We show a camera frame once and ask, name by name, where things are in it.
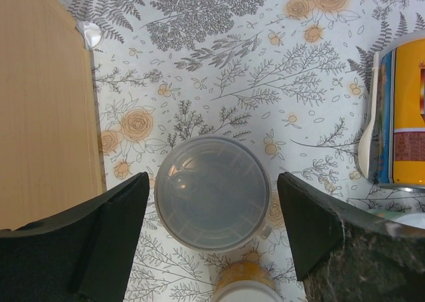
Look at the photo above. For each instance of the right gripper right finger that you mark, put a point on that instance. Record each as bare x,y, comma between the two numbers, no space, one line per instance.
343,253

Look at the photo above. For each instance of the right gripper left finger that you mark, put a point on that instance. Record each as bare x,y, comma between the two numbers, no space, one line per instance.
84,253

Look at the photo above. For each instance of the yellow porridge can with spoon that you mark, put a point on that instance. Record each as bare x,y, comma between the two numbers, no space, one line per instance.
396,114

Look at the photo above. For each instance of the orange can with white lid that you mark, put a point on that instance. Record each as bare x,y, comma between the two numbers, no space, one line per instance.
212,194

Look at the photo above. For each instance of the wooden cube cabinet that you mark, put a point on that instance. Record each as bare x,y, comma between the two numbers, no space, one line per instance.
49,139

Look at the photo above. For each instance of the green can with white lid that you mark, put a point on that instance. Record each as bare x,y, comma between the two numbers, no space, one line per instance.
245,281

